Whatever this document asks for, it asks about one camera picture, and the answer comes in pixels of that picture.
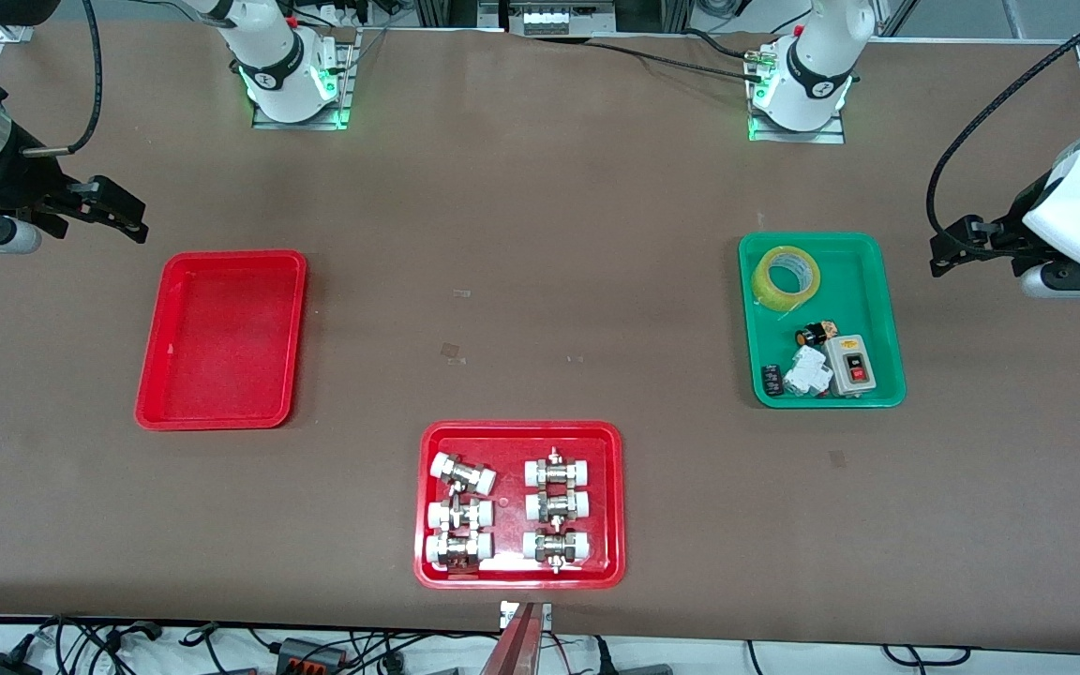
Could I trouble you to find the yellow tape roll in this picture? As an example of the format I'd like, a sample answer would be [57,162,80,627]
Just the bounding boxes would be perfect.
[751,246,823,313]

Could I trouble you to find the green plastic tray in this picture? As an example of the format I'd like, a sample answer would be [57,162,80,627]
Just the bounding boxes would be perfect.
[738,232,908,411]

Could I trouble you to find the empty red plastic tray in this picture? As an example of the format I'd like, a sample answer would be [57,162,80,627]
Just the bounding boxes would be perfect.
[134,249,308,432]

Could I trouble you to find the red tray holding fittings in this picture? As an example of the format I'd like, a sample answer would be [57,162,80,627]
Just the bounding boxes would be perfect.
[413,420,627,591]

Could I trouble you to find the black round orange component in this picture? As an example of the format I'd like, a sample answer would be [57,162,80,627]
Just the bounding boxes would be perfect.
[794,319,840,351]

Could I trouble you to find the white circuit breaker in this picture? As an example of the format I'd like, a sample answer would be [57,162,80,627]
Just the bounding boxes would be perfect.
[782,344,833,398]

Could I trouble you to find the metal fitting with white caps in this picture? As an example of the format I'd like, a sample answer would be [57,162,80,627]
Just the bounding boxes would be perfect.
[523,447,594,489]
[521,528,593,574]
[429,452,499,497]
[424,531,495,572]
[523,488,593,525]
[426,498,495,533]

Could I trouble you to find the white power strip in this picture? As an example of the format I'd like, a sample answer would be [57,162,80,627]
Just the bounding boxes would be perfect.
[506,0,618,38]

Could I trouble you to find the grey connector box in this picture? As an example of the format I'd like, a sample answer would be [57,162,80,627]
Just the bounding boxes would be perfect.
[276,637,350,673]

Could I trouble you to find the red metal bar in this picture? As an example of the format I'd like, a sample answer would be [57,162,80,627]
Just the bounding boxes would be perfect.
[478,602,542,675]

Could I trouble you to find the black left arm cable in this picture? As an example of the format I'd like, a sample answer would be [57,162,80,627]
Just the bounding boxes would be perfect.
[924,0,1080,241]

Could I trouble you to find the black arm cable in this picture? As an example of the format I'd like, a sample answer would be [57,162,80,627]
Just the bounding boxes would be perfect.
[924,0,1080,241]
[22,0,103,157]

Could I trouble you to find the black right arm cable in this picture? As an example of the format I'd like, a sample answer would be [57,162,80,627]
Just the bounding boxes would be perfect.
[22,0,103,157]

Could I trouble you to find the grey switch box red buttons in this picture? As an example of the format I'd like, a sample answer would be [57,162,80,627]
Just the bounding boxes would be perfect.
[823,334,878,398]

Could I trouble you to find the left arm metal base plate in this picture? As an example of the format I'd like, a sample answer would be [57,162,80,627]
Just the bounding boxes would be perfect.
[747,36,848,144]

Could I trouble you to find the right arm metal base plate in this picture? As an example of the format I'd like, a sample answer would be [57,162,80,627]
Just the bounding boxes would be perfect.
[251,26,360,131]

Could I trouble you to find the short black table cable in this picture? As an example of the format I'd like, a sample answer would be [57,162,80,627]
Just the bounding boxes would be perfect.
[681,28,758,61]

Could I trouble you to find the long black table cable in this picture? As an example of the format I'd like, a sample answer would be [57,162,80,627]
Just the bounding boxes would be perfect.
[529,36,758,80]

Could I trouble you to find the small metal bracket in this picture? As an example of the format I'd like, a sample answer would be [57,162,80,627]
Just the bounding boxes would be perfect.
[499,600,553,630]

